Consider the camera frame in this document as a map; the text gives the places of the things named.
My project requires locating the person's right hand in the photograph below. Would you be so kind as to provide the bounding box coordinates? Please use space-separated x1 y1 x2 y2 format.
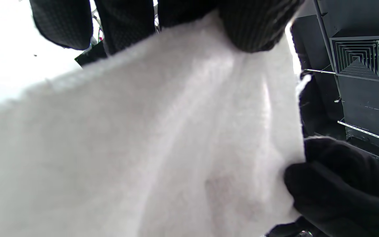
266 137 379 237

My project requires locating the person's left hand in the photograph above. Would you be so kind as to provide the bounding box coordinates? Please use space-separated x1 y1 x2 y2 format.
29 0 305 56

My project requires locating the white drawstring cloth bag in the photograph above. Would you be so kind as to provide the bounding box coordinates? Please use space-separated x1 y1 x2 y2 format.
0 10 312 237

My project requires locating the square ceiling air vent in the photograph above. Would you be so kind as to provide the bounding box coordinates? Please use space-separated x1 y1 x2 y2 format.
329 35 379 83

